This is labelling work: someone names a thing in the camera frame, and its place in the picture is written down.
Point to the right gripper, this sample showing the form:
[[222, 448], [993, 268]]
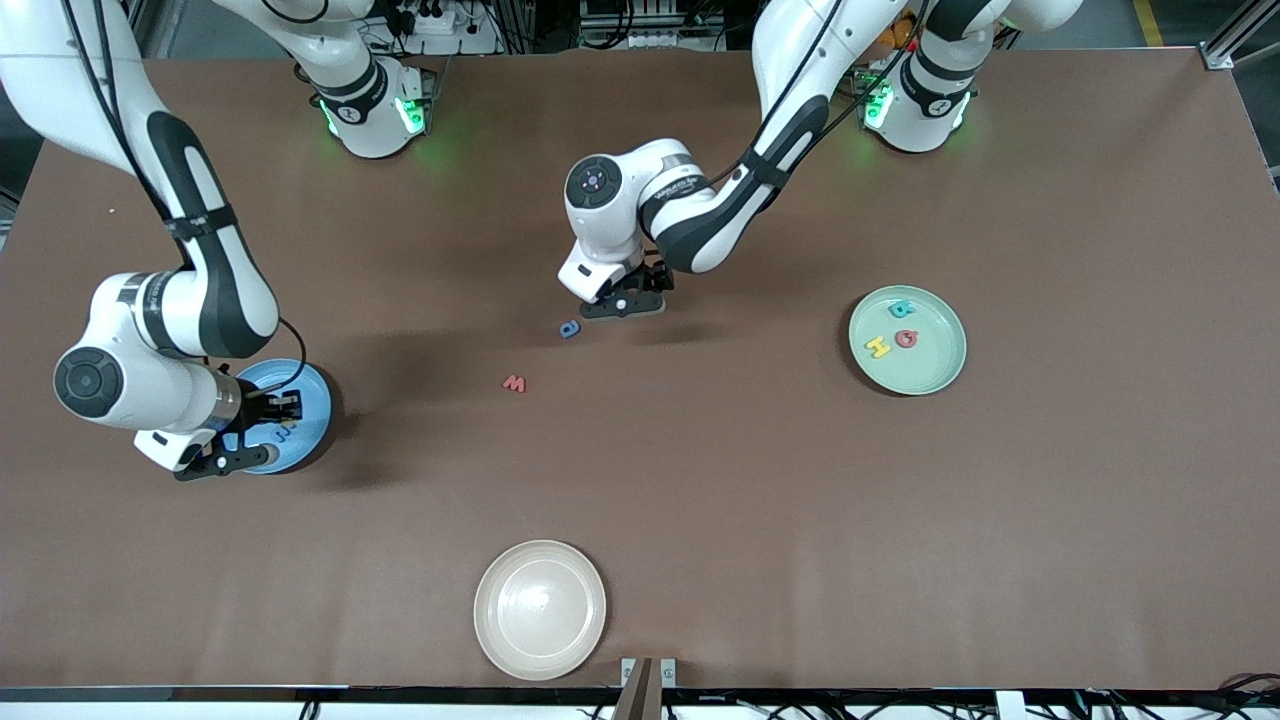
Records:
[[257, 408]]

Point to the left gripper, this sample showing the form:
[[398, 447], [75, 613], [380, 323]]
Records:
[[655, 276]]

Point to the small blue letter m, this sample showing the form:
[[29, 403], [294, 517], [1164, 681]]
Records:
[[285, 433]]

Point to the small blue letter a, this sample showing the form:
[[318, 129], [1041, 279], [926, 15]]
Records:
[[563, 331]]

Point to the red foam letter w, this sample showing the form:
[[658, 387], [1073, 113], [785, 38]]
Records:
[[514, 385]]

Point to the yellow foam letter H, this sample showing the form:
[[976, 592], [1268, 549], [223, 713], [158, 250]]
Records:
[[878, 347]]

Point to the teal foam letter R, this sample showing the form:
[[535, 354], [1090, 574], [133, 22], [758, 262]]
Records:
[[900, 310]]

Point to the pink foam letter Q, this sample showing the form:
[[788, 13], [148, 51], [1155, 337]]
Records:
[[898, 339]]

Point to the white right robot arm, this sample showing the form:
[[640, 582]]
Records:
[[130, 385]]

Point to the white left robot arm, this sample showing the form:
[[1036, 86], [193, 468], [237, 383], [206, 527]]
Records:
[[800, 40]]

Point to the blue round plate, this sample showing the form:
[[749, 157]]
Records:
[[305, 440]]

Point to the grey equipment box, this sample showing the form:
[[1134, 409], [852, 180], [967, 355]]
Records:
[[650, 25]]

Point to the green round plate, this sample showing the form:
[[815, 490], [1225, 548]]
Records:
[[930, 360]]

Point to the white power strip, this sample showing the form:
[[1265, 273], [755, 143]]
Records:
[[470, 40]]

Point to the beige round plate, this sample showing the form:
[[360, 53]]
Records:
[[540, 610]]

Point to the pile of orange objects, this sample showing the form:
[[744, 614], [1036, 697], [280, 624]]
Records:
[[895, 35]]

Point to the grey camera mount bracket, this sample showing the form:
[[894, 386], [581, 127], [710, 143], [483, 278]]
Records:
[[640, 690]]

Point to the aluminium frame post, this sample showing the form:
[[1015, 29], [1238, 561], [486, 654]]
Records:
[[1222, 52]]

